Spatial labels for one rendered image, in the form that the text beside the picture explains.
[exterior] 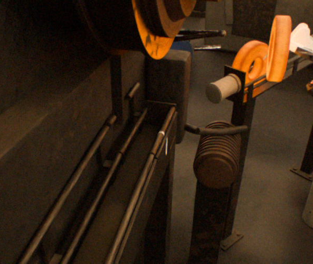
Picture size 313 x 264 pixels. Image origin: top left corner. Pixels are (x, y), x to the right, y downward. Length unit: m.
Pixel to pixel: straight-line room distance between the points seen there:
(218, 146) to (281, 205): 0.75
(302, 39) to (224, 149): 0.36
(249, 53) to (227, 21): 2.33
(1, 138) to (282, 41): 0.62
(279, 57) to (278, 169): 1.15
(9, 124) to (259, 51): 0.82
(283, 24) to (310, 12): 2.40
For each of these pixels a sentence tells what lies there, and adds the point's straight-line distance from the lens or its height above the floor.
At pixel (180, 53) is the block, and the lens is 0.91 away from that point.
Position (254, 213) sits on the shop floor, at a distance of 1.65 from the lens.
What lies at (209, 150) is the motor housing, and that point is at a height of 0.53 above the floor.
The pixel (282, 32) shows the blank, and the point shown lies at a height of 0.88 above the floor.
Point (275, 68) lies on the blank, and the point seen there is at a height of 0.80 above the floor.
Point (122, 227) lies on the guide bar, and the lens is 0.55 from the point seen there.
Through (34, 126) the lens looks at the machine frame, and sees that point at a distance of 0.45.
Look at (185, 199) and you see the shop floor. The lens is 1.66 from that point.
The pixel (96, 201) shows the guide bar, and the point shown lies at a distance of 0.60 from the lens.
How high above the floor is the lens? 1.09
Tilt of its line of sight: 31 degrees down
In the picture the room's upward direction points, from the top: 2 degrees clockwise
